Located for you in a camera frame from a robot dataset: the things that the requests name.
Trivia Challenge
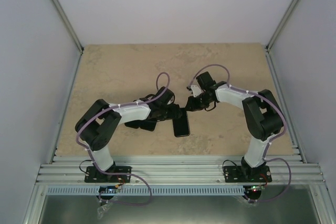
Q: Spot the white-edged black phone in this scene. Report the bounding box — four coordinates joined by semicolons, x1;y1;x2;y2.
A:
172;109;190;137

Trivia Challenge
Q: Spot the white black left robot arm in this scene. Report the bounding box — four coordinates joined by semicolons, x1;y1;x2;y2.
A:
75;87;183;182

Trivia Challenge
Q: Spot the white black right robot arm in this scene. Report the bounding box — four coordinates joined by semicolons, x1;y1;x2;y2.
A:
185;72;287;182

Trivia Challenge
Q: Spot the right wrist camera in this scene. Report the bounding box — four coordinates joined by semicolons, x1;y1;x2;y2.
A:
187;84;203;98

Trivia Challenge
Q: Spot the aluminium side rail right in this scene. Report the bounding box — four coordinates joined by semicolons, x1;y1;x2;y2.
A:
264;46;307;163

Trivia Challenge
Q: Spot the grey slotted cable duct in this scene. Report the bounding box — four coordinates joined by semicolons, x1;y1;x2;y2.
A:
47;185;245;196

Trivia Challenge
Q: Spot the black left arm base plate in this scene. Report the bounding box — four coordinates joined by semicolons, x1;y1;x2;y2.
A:
83;165;132;183

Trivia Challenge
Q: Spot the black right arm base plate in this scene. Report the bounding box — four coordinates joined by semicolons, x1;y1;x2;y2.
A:
222;163;272;183

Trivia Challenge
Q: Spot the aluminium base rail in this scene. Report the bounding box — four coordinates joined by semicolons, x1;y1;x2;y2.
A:
36;154;325;185

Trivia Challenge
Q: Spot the aluminium frame post left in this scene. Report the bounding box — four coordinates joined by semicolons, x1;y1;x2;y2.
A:
50;0;83;54

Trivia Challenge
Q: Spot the aluminium frame post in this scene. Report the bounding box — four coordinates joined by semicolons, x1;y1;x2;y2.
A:
50;0;83;54
265;0;301;53

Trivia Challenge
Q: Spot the aluminium frame post right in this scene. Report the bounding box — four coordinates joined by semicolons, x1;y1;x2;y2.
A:
265;0;301;53

